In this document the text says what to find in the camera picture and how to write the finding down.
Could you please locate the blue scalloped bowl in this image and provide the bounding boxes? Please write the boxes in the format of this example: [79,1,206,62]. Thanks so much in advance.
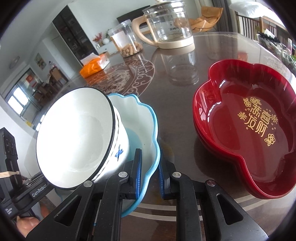
[108,93,161,217]

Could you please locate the white bowl blue flowers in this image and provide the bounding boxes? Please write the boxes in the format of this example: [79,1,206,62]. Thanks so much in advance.
[36,87,130,189]

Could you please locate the red flower-shaped plate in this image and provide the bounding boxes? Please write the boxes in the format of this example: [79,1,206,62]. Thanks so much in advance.
[192,59,295,199]

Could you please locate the person's left hand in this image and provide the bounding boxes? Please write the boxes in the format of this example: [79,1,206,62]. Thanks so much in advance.
[16,201,50,238]

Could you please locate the orange tissue pack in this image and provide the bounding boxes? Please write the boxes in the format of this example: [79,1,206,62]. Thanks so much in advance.
[79,53,110,78]

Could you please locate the dining chair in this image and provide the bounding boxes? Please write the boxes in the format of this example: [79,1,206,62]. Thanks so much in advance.
[49,66,68,86]

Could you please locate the white tv cabinet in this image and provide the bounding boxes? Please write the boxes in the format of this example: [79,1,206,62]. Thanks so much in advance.
[97,41,118,55]

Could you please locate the clear plastic snack jar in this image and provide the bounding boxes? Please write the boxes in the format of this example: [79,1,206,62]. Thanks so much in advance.
[107,20,143,58]

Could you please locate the red flowers in vase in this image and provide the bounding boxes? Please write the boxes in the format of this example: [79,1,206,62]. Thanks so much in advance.
[93,32,102,44]

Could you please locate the black television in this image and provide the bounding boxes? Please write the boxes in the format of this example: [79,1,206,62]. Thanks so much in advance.
[116,9,143,23]

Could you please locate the black display cabinet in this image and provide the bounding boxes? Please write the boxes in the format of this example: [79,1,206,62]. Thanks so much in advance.
[53,6,98,64]

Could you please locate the orange lounge chair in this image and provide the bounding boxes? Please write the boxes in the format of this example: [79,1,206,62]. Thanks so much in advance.
[189,6,223,33]

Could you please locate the dark wooden railing chair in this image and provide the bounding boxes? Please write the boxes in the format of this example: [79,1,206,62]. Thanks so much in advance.
[235,12,290,44]

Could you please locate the clear tray of bottles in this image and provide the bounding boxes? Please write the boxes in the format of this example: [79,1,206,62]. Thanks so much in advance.
[257,32,295,75]

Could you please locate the white pillow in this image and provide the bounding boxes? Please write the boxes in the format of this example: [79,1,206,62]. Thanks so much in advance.
[229,0,282,20]

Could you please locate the glass kettle cream handle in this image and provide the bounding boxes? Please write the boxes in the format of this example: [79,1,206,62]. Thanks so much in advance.
[132,1,194,50]

